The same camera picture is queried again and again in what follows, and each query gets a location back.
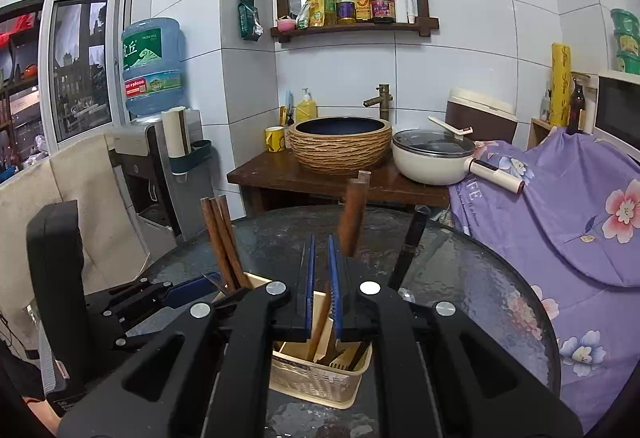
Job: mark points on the glass pan lid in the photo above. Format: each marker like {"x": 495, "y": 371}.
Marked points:
{"x": 430, "y": 142}

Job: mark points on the beige plastic utensil holder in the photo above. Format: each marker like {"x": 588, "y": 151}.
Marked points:
{"x": 310, "y": 383}

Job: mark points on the small white bottle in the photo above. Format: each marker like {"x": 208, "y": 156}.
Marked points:
{"x": 545, "y": 106}

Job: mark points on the yellow mug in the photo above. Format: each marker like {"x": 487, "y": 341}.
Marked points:
{"x": 274, "y": 140}

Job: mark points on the yellow roll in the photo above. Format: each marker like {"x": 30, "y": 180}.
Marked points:
{"x": 561, "y": 82}

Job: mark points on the blue water jug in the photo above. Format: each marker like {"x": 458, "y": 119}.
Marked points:
{"x": 150, "y": 67}

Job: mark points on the purple floral cloth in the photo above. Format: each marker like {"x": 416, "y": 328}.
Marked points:
{"x": 565, "y": 238}

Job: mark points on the dark wooden counter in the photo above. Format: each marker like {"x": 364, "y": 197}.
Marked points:
{"x": 270, "y": 178}

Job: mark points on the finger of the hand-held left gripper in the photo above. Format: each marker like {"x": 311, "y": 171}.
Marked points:
{"x": 135, "y": 290}
{"x": 192, "y": 292}

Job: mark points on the display shelf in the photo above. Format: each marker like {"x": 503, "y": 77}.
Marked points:
{"x": 17, "y": 92}

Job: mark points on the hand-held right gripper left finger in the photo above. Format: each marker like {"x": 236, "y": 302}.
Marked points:
{"x": 310, "y": 278}

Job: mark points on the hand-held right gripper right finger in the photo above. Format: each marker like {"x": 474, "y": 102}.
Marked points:
{"x": 335, "y": 283}

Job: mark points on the teal cup holder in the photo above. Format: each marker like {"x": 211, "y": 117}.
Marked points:
{"x": 197, "y": 152}

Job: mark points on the sliding window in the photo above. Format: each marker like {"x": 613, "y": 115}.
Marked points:
{"x": 80, "y": 67}

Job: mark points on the beige cloth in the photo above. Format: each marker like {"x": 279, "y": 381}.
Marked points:
{"x": 65, "y": 178}

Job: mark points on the wooden spatula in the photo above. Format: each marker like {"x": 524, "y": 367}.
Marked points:
{"x": 320, "y": 328}

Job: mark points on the woven pattern wash basin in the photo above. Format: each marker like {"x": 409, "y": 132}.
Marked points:
{"x": 340, "y": 147}

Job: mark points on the stack of green bowls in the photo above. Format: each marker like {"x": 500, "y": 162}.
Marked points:
{"x": 627, "y": 42}

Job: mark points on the white microwave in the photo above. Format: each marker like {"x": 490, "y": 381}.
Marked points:
{"x": 620, "y": 112}

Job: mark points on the brown white rice cooker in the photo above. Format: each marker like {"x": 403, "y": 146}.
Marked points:
{"x": 480, "y": 112}

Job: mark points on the wooden box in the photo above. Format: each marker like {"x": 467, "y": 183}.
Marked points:
{"x": 537, "y": 135}

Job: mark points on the grey water dispenser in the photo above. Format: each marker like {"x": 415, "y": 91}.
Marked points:
{"x": 150, "y": 188}

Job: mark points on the green packet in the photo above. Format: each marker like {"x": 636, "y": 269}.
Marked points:
{"x": 249, "y": 17}

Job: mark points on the yellow soap bottle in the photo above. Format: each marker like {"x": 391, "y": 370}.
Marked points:
{"x": 306, "y": 110}

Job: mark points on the paper cup sleeve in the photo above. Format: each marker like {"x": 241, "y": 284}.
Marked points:
{"x": 175, "y": 132}

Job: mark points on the white rice spoon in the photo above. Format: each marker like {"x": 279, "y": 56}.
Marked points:
{"x": 447, "y": 125}

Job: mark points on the pink bowl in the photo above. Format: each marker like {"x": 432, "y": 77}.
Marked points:
{"x": 285, "y": 24}

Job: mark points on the person's left forearm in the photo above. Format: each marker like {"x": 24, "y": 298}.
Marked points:
{"x": 39, "y": 414}

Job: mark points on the white pan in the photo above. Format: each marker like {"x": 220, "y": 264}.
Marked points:
{"x": 430, "y": 167}

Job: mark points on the brass faucet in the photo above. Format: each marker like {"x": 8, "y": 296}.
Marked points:
{"x": 382, "y": 100}

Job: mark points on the dark glass bottle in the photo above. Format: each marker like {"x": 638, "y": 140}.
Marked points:
{"x": 576, "y": 112}

